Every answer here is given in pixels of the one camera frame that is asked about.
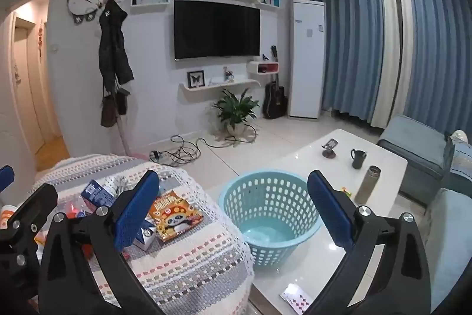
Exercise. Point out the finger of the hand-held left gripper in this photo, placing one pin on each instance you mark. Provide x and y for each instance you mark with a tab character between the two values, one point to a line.
5	176
35	204

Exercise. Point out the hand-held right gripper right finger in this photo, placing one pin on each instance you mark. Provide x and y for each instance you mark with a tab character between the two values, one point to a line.
332	215

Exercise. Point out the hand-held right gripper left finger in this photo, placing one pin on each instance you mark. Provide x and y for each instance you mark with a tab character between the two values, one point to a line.
136	211

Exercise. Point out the white capped orange bottle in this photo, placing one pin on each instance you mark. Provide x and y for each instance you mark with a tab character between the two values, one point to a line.
5	217

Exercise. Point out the orange panda snack packet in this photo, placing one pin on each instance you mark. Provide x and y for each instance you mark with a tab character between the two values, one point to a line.
175	215

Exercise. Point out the light blue plastic basket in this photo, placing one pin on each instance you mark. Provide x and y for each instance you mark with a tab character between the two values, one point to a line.
271	215

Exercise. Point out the colourful puzzle cube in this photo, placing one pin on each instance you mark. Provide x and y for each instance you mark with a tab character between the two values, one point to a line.
346	192

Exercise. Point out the small white box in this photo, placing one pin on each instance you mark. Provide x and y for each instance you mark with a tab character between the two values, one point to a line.
145	237

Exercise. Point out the grey crumpled wrapper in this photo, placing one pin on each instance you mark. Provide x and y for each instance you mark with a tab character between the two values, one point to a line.
120	186

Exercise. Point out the red plastic wrapper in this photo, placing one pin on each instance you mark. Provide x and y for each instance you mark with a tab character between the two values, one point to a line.
73	208

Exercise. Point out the grey thermos bottle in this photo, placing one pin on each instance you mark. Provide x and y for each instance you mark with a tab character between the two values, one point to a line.
365	184

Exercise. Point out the blue carton box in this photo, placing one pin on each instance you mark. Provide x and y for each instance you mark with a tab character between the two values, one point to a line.
94	193

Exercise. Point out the black mug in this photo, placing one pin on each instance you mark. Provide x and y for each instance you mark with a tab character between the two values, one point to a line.
357	158

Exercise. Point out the phone stand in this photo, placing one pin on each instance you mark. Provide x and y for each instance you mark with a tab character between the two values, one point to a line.
330	147

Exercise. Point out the hallway door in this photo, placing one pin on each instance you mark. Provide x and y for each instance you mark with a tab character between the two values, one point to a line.
22	90

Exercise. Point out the playing card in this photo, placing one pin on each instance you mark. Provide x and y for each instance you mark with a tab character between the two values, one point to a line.
295	298

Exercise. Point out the brown hanging bag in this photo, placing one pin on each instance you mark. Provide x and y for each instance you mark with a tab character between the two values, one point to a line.
108	110

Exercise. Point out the grey blue ottoman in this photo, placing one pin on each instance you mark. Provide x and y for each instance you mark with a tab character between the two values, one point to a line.
415	149

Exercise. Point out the black hanging bag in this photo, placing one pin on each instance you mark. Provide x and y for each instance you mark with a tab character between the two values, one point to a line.
121	99

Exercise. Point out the grey blue sofa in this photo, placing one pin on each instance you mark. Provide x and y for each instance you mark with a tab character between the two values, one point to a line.
450	226

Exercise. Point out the black acoustic guitar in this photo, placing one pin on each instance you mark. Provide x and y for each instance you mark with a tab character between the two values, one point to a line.
274	97

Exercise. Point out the green potted plant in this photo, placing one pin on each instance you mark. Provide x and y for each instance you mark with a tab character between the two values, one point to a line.
236	110

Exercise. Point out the framed butterfly picture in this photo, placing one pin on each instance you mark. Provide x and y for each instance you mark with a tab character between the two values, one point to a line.
195	79

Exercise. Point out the white standing air conditioner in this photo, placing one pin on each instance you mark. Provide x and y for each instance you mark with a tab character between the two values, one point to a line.
306	58

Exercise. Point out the white red cube shelf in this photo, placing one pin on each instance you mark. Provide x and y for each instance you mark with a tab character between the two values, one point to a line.
262	67

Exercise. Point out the small colourful figurine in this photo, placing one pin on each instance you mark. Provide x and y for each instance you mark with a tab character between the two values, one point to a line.
228	73

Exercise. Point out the black coat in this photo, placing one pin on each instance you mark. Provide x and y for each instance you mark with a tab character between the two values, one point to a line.
112	42

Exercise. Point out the blue curtain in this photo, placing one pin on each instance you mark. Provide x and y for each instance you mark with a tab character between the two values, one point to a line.
405	42

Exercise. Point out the white low wall shelf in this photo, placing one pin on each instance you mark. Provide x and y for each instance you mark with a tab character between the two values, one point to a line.
217	84

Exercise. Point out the black wall television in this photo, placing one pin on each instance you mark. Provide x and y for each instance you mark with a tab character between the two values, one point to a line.
217	29

